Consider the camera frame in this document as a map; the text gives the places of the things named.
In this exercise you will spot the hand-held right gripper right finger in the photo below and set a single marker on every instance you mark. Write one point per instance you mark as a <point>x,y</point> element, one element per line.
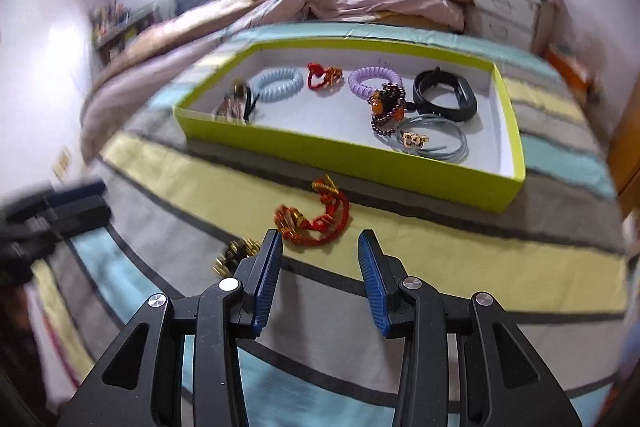
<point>372,287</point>

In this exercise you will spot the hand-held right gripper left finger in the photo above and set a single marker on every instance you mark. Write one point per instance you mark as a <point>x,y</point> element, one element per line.
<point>267,287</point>

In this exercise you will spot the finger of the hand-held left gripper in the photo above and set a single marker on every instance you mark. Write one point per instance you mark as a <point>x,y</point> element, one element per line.
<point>80,192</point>
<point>82,217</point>

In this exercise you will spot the lime green shallow box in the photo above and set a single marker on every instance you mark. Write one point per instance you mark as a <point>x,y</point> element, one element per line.
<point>350,155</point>

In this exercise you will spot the striped tablecloth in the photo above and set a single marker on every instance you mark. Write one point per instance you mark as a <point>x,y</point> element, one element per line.
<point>450,257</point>

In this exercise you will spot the cluttered shelf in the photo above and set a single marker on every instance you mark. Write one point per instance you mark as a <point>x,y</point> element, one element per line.
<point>120,27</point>

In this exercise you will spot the black wristband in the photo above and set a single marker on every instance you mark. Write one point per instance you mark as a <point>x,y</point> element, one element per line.
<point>421,94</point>

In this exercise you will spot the pink floral quilt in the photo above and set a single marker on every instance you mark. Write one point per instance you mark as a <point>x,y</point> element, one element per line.
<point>350,2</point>

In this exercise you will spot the white drawer nightstand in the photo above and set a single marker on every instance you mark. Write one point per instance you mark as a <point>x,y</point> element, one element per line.
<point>500,12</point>

